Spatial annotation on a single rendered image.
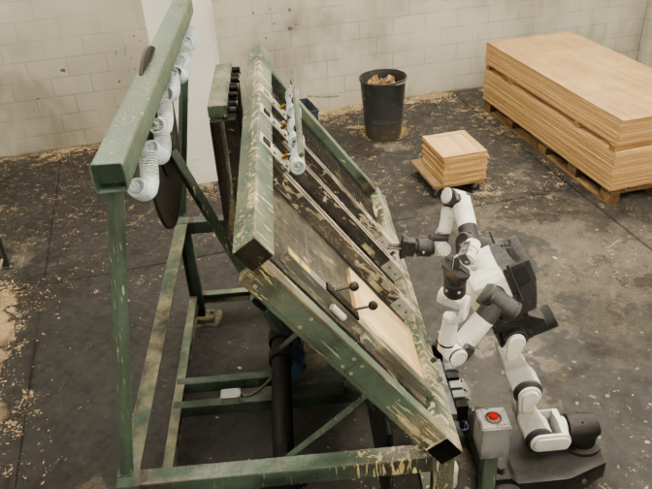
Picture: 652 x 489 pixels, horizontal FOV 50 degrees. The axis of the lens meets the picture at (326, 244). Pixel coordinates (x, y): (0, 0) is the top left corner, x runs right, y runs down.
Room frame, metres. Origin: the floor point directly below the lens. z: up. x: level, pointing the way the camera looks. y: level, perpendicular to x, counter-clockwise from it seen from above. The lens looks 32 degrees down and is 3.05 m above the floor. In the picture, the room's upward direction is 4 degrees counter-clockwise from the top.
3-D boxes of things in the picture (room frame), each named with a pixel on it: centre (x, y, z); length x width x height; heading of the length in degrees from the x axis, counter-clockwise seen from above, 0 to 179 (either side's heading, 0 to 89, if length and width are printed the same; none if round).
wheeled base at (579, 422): (2.50, -1.04, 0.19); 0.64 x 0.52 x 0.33; 92
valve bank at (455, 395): (2.43, -0.55, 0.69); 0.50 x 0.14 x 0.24; 2
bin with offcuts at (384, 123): (7.09, -0.70, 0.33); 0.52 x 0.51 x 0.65; 13
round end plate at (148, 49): (2.88, 0.67, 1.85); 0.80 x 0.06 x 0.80; 2
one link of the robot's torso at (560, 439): (2.50, -1.07, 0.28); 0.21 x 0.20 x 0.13; 92
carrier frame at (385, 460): (3.00, 0.26, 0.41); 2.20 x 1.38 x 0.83; 2
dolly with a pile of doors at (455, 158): (5.87, -1.18, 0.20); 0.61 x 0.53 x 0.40; 13
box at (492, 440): (1.99, -0.63, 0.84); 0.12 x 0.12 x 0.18; 2
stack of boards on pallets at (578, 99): (6.53, -2.68, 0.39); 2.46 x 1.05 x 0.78; 13
